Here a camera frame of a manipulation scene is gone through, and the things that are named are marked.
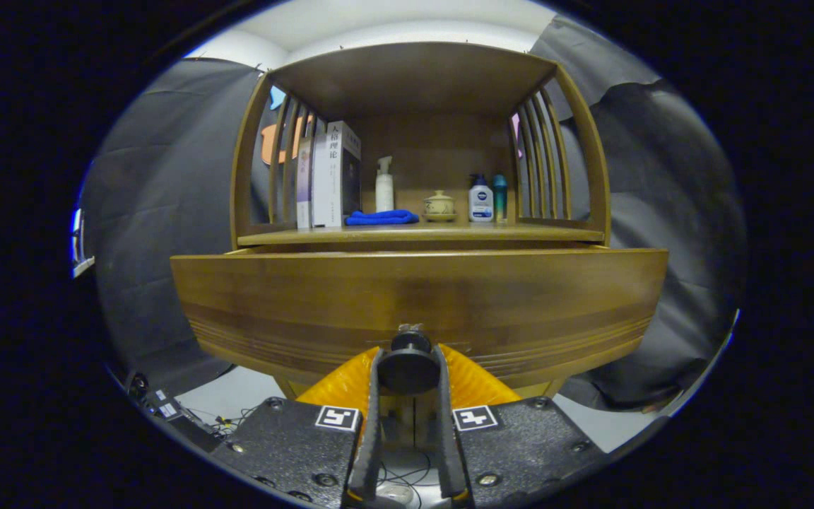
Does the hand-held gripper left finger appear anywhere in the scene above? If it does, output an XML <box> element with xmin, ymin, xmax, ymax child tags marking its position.
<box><xmin>211</xmin><ymin>345</ymin><xmax>384</xmax><ymax>509</ymax></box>

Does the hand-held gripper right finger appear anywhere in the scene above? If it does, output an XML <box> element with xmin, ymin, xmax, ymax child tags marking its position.
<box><xmin>433</xmin><ymin>344</ymin><xmax>606</xmax><ymax>509</ymax></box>

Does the black drawer knob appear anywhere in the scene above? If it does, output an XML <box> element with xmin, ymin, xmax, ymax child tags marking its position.
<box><xmin>377</xmin><ymin>324</ymin><xmax>442</xmax><ymax>395</ymax></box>

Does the wooden drawer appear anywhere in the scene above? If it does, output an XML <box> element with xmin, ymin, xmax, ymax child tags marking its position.
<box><xmin>170</xmin><ymin>244</ymin><xmax>669</xmax><ymax>397</ymax></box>

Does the wooden cabinet door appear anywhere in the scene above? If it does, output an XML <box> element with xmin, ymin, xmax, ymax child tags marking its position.
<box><xmin>381</xmin><ymin>394</ymin><xmax>415</xmax><ymax>447</ymax></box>
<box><xmin>414</xmin><ymin>394</ymin><xmax>443</xmax><ymax>447</ymax></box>

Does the wooden countertop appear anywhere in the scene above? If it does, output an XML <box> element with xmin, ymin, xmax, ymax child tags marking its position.
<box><xmin>237</xmin><ymin>216</ymin><xmax>606</xmax><ymax>247</ymax></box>

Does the wooden cabinet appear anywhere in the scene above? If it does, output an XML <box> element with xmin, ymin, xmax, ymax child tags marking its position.
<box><xmin>229</xmin><ymin>41</ymin><xmax>613</xmax><ymax>453</ymax></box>

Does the blue cloth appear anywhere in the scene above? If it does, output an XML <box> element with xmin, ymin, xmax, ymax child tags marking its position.
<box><xmin>345</xmin><ymin>209</ymin><xmax>420</xmax><ymax>226</ymax></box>

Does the beige lidded ceramic teacup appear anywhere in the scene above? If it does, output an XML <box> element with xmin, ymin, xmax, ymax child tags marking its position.
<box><xmin>423</xmin><ymin>189</ymin><xmax>458</xmax><ymax>223</ymax></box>

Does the white pump bottle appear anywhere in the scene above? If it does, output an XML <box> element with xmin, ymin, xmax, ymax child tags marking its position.
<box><xmin>375</xmin><ymin>156</ymin><xmax>395</xmax><ymax>213</ymax></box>

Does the white lotion bottle blue cap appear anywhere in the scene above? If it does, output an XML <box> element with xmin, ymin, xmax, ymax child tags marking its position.
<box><xmin>468</xmin><ymin>174</ymin><xmax>495</xmax><ymax>223</ymax></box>

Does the thin white book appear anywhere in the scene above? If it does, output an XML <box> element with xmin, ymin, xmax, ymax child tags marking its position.
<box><xmin>311</xmin><ymin>134</ymin><xmax>329</xmax><ymax>228</ymax></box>

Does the thick grey cover book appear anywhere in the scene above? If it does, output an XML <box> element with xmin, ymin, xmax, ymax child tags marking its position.
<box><xmin>326</xmin><ymin>120</ymin><xmax>362</xmax><ymax>227</ymax></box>

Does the lavender spine book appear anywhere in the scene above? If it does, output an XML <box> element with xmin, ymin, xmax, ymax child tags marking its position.
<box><xmin>296</xmin><ymin>138</ymin><xmax>313</xmax><ymax>230</ymax></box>

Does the teal bottle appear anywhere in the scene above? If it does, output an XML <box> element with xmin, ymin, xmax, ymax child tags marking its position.
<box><xmin>492</xmin><ymin>174</ymin><xmax>509</xmax><ymax>224</ymax></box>

